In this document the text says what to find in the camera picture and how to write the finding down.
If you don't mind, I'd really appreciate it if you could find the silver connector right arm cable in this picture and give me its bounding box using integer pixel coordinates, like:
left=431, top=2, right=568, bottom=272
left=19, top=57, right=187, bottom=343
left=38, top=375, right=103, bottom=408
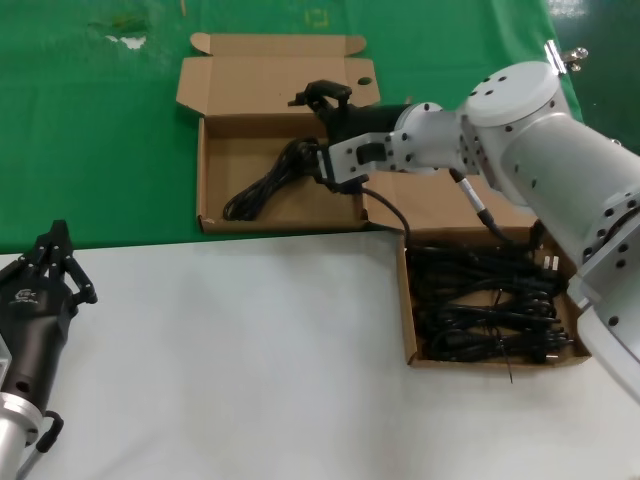
left=448, top=168, right=506, bottom=241

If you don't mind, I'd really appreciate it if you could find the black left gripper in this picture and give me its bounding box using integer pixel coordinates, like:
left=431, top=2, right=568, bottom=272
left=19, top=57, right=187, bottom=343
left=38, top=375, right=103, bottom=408
left=0, top=219, right=99, bottom=404

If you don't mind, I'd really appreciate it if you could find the thin black cable tie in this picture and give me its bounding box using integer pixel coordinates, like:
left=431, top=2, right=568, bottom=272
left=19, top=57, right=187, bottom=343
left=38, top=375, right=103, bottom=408
left=501, top=344, right=516, bottom=386

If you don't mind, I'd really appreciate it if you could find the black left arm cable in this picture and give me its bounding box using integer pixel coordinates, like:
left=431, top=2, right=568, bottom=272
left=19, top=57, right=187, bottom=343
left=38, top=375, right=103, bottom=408
left=14, top=408, right=65, bottom=480

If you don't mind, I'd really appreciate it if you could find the brown cardboard box with cables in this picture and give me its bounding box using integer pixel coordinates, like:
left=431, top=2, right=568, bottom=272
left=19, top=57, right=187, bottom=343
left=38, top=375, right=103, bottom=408
left=363, top=169, right=594, bottom=371

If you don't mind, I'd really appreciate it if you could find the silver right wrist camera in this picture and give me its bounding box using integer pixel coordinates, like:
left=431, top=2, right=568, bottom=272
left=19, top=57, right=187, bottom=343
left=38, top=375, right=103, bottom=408
left=316, top=130, right=401, bottom=194

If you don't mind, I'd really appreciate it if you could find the green table mat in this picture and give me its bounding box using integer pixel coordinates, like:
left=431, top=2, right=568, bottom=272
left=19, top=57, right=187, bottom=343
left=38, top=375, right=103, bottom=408
left=0, top=0, right=586, bottom=256

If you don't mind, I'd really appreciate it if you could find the empty-lidded brown cardboard box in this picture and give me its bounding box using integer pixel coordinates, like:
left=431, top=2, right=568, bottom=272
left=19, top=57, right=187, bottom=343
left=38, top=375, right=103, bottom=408
left=174, top=32, right=382, bottom=235

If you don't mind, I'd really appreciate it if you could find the silver binder clip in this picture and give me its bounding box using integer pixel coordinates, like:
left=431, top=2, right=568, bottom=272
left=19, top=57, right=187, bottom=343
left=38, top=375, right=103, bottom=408
left=543, top=39, right=589, bottom=76

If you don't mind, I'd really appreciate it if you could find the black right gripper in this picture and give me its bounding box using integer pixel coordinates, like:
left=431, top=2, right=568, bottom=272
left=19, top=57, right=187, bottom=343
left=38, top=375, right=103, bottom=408
left=287, top=79, right=409, bottom=147

